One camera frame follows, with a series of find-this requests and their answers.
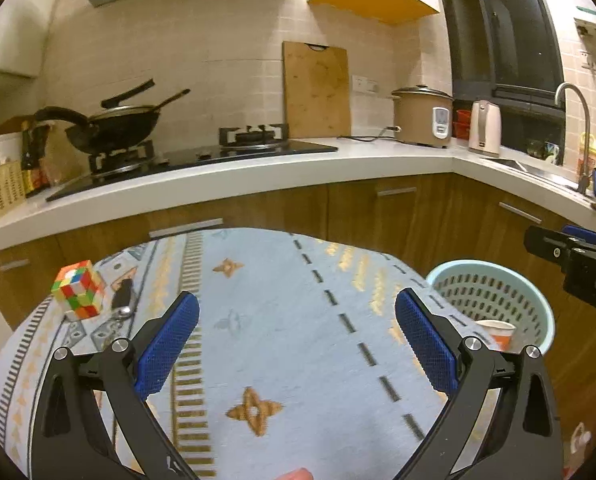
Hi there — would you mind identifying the black gas hob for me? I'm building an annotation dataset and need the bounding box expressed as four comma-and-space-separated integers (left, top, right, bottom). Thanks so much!
45, 124, 339, 203

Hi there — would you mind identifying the beige rice cooker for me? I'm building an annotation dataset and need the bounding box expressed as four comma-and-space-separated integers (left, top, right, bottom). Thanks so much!
391, 85, 454, 149

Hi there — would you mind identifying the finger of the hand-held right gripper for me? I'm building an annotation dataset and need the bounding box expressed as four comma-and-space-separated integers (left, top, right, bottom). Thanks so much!
524, 225, 574, 274
562, 225, 596, 252

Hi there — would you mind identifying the steel sink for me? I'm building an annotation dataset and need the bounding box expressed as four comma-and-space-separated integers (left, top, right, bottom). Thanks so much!
480, 156, 579, 191

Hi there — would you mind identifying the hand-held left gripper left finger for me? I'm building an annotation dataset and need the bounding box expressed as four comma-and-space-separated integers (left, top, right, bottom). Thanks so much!
30, 290, 201, 480

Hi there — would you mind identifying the rice cooker power cord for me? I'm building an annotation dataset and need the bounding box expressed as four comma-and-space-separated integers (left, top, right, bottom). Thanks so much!
338, 126, 403, 142

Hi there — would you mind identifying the patterned light blue tablecloth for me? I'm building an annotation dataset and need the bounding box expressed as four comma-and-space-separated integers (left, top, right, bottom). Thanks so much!
0, 227, 501, 480

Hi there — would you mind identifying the metal kitchen faucet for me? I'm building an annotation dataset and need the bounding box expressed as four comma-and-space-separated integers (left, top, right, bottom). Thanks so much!
554, 82, 593, 195

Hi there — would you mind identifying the dark sauce bottle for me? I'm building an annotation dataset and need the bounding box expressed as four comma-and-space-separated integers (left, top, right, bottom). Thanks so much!
22, 129, 38, 198
35, 127, 51, 192

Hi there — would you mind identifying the light blue perforated bin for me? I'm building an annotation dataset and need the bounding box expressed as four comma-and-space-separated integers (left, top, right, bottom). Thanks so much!
424, 259, 555, 361

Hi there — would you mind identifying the dark window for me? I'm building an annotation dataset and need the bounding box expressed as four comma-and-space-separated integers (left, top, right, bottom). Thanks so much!
433, 0, 566, 111

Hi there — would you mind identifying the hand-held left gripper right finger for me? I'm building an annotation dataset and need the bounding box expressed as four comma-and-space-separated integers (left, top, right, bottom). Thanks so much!
393, 287, 565, 480

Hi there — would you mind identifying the yellow woven basket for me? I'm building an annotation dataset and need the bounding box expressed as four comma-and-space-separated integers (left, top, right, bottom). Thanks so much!
0, 160, 27, 222

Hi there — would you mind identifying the white electric kettle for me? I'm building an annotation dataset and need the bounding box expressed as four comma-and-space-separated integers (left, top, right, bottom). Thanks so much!
468, 100, 503, 156

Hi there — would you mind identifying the multicoloured puzzle cube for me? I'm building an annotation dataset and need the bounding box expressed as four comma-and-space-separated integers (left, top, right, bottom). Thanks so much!
50, 259, 106, 321

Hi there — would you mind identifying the black-handled spoon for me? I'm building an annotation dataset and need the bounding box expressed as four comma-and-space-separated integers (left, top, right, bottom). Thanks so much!
94, 280, 134, 350

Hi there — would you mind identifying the black wok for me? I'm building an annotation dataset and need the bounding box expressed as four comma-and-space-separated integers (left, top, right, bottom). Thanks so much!
78, 89, 191, 154

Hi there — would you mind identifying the wooden cutting board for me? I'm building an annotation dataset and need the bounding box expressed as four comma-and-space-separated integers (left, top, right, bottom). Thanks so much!
283, 41, 352, 139

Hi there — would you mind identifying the red paper cup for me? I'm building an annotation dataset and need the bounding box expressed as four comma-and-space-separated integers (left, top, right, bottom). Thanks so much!
475, 319, 517, 353

